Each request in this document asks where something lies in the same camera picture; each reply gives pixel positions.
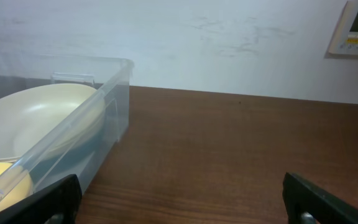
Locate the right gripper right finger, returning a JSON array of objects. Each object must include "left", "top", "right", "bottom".
[{"left": 282, "top": 172, "right": 358, "bottom": 224}]

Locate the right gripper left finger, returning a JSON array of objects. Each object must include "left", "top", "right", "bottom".
[{"left": 0, "top": 174, "right": 82, "bottom": 224}]

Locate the yellow bowl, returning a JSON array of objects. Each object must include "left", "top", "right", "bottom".
[{"left": 0, "top": 162, "right": 33, "bottom": 211}]

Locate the beige bowl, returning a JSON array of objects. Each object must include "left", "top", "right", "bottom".
[{"left": 0, "top": 83, "right": 106, "bottom": 162}]

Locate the dark blue bowl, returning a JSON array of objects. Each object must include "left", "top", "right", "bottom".
[{"left": 30, "top": 125, "right": 104, "bottom": 189}]

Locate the clear plastic storage bin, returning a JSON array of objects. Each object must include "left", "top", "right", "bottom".
[{"left": 0, "top": 53, "right": 134, "bottom": 211}]

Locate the wall control panel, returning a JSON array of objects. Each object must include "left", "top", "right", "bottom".
[{"left": 328, "top": 0, "right": 358, "bottom": 56}]

